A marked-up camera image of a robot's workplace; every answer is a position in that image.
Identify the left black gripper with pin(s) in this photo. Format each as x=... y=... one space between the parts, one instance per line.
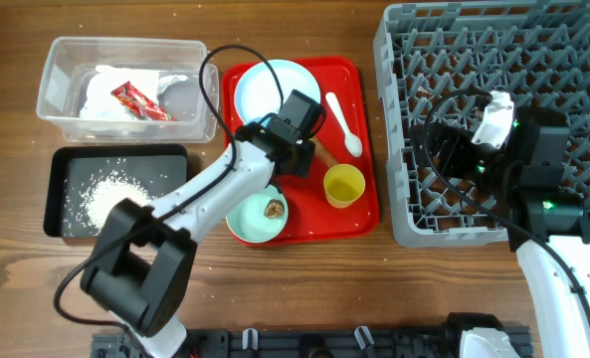
x=307 y=152

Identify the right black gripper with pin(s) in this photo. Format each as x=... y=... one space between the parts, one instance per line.
x=456 y=142

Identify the light blue plate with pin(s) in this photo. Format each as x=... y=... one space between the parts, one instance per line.
x=256 y=93

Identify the brown food lump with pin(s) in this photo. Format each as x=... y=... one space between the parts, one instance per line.
x=275 y=209

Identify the yellow plastic cup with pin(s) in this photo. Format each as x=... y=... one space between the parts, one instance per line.
x=343 y=184

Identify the green bowl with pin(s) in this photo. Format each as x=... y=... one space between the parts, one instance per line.
x=248 y=223

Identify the red snack wrapper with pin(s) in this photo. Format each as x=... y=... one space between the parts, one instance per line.
x=139 y=104

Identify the white napkin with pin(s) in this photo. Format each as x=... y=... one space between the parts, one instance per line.
x=101 y=105

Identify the white rice pile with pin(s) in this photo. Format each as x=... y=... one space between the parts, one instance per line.
x=93 y=186

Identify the light blue bowl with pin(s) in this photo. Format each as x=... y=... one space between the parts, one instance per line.
x=262 y=122

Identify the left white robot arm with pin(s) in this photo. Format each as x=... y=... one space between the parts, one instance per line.
x=140 y=266

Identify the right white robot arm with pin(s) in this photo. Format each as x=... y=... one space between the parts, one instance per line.
x=506 y=161

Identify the grey dishwasher rack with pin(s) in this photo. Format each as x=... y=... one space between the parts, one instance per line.
x=537 y=51

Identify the black waste tray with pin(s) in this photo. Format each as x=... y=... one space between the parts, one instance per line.
x=162 y=168

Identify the white plastic spoon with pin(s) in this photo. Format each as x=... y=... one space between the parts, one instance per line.
x=352 y=142

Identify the red plastic tray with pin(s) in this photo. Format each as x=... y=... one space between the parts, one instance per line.
x=311 y=217

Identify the clear plastic bin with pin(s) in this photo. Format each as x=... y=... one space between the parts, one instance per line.
x=72 y=62

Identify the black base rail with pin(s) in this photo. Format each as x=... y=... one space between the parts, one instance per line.
x=340 y=343

